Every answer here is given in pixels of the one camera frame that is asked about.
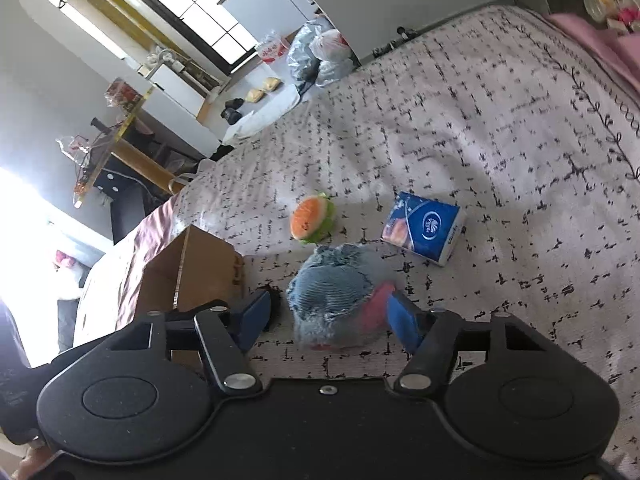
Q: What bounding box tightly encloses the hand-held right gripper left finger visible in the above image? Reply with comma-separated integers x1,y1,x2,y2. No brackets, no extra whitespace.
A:
107,291,274,397

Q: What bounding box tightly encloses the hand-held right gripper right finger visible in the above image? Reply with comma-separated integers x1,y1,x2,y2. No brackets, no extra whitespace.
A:
386,291,538,398

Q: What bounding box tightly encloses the blue and pink plush toy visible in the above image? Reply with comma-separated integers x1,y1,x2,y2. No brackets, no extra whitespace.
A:
287,242,398,351

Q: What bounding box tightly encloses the brown cardboard box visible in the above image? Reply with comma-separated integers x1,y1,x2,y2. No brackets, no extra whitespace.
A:
134,224,247,371

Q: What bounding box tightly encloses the blue tissue pack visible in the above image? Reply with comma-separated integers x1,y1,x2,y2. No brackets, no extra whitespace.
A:
381,191,467,267

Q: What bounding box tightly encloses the orange burger plush toy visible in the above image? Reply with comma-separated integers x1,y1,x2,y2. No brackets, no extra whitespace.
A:
290,192,337,246

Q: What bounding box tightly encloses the white black-patterned bed blanket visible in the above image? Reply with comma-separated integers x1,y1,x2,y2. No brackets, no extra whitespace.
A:
75,5,640,461

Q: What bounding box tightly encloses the white floor cushion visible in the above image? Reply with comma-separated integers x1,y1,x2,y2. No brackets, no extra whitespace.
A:
221,84,302,145

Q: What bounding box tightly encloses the yellow wooden desk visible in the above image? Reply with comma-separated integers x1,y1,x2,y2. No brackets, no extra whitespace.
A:
74,85,187,208

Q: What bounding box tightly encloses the white low cabinet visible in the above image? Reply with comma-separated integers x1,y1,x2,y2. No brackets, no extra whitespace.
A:
146,64,223,157

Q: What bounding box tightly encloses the red snack packet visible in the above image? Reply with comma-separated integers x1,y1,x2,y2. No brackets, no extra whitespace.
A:
104,79,142,112

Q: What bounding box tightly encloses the grey plastic bag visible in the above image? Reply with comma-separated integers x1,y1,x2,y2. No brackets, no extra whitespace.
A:
287,16,362,87

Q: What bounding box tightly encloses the red and white printed bag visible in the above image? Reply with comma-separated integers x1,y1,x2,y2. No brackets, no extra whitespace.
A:
254,30,291,64

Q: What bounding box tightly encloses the white and red plastic bag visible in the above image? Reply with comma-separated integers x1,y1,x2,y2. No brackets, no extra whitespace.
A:
309,29,352,62

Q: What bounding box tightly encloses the black-framed window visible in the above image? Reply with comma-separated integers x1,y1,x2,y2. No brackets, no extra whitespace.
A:
116,0,281,75

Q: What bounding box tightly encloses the white tall cabinet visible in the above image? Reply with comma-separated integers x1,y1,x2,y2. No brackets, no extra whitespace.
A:
220,0,362,63

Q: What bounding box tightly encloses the pink pillow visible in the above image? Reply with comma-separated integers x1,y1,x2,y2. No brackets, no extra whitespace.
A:
545,12,640,111

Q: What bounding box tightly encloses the yellow and white container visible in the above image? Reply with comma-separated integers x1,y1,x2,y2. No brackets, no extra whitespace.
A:
581,0,622,22

